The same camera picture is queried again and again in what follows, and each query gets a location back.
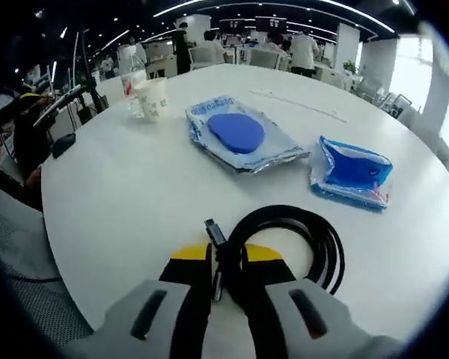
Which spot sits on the silver wet wipes pack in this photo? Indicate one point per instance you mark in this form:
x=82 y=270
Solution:
x=232 y=131

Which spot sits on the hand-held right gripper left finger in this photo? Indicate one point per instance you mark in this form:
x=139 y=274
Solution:
x=192 y=318

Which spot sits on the hanging display screen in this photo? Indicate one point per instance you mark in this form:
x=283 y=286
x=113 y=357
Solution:
x=234 y=24
x=271 y=23

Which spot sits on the potted green plant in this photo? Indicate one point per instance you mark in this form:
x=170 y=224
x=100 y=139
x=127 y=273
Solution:
x=349 y=66

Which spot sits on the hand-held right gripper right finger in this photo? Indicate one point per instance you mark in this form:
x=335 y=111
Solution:
x=265 y=325

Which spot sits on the clear plastic water bottle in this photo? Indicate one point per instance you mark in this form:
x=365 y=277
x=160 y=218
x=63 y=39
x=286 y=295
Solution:
x=131 y=80

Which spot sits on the black tripod stand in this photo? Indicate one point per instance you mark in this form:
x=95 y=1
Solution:
x=92 y=85

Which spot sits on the grey mesh office chair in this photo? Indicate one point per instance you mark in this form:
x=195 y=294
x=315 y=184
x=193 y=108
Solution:
x=33 y=310

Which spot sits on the white paper cup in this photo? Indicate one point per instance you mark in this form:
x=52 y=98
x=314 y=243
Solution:
x=151 y=101

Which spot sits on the black computer mouse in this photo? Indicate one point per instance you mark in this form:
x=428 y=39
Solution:
x=64 y=144

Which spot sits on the white cabinet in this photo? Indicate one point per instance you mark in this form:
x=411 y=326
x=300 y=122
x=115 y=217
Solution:
x=110 y=89

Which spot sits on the white office chair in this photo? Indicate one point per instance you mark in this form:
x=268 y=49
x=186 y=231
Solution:
x=263 y=58
x=202 y=57

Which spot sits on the blue tissue pack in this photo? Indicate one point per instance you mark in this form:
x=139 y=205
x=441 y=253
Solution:
x=355 y=172

